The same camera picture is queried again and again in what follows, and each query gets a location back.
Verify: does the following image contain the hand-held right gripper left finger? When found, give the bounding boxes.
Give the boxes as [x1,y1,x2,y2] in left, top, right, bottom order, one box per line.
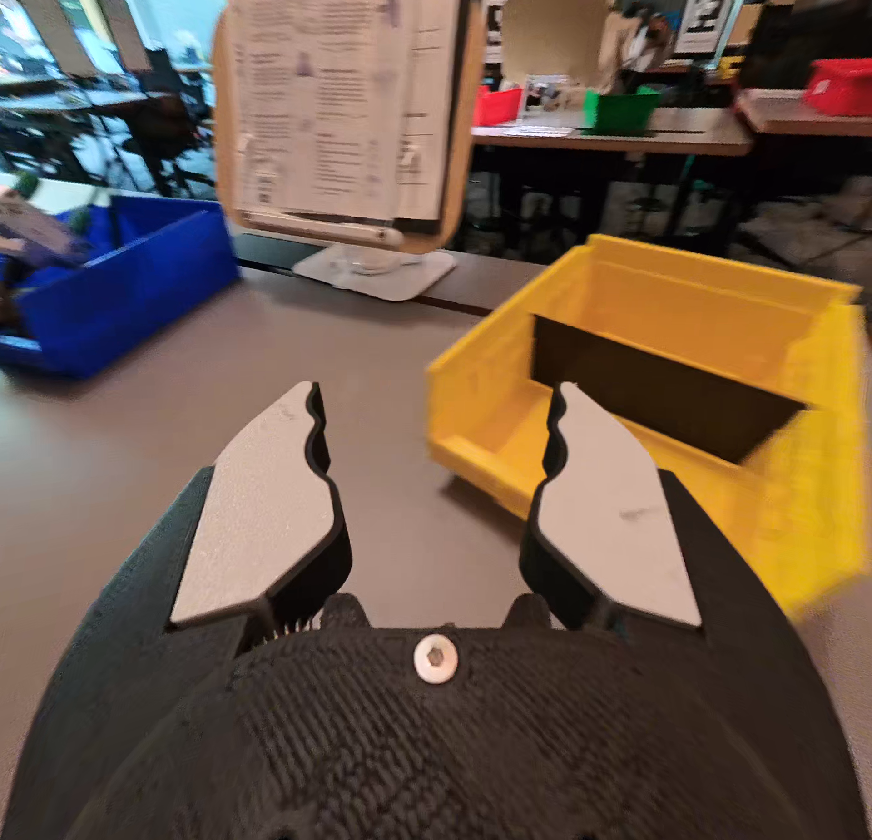
[169,380,354,633]

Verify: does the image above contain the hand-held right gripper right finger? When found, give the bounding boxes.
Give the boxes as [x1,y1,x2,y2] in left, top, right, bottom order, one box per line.
[519,380,704,633]

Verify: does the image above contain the black bin divider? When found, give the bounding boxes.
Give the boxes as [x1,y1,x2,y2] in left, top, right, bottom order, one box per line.
[530,314,808,465]

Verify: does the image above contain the yellow plastic bin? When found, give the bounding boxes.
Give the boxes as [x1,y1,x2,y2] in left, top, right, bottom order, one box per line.
[426,232,869,616]

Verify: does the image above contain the blue plastic bin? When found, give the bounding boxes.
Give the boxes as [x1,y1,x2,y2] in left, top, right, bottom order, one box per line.
[0,193,241,380]

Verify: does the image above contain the white board stand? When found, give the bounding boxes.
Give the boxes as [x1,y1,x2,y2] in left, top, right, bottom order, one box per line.
[293,241,456,303]

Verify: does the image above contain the wooden table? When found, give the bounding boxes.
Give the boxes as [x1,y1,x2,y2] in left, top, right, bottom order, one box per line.
[470,108,753,156]
[736,89,872,136]

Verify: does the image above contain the black office chair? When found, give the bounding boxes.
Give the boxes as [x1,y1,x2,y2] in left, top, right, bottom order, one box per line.
[129,49,213,195]

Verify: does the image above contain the green plastic bin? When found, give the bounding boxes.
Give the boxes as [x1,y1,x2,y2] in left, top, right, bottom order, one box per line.
[582,85,662,134]

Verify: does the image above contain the wooden instruction board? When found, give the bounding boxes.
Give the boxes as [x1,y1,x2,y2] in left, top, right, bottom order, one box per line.
[211,0,488,255]

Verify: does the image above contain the red plastic bin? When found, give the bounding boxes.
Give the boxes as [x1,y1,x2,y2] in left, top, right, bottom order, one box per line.
[473,85,524,127]
[804,58,872,115]

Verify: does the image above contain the open cardboard box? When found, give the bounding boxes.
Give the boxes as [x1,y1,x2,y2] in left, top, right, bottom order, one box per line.
[500,0,672,105]

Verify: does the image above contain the white tag poster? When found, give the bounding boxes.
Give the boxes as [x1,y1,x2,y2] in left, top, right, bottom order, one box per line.
[674,0,743,54]

